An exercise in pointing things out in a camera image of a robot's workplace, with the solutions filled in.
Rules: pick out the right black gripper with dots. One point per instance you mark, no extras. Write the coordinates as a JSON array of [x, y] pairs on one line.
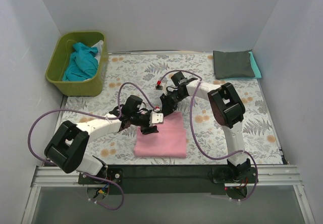
[[166, 106]]

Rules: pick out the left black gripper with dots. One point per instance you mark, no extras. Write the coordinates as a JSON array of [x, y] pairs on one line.
[[147, 125]]

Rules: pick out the pink t-shirt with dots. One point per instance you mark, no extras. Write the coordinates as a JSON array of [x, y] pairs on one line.
[[169, 141]]

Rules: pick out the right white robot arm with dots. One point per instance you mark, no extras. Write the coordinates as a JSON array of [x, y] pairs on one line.
[[228, 111]]

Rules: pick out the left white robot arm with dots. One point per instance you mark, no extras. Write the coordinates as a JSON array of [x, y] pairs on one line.
[[67, 147]]

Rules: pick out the floral patterned table mat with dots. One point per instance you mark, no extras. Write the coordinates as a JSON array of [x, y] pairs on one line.
[[136, 74]]

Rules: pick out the green plastic bin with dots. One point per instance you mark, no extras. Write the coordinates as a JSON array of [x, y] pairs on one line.
[[60, 60]]

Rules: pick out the folded dark grey t-shirt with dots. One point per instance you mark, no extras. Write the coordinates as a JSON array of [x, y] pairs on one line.
[[218, 59]]

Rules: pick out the teal t-shirt in bin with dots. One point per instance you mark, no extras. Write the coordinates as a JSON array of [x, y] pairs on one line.
[[82, 64]]

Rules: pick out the white garment in bin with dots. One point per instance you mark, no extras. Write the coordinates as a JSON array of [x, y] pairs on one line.
[[98, 46]]

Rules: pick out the folded teal t-shirt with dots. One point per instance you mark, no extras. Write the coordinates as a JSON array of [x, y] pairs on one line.
[[256, 65]]

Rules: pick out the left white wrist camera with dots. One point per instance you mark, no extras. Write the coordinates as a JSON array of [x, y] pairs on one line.
[[156, 117]]

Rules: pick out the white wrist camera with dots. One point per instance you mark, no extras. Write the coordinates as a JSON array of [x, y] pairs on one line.
[[156, 117], [162, 86]]

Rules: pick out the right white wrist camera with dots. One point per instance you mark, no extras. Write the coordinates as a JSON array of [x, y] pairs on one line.
[[162, 86]]

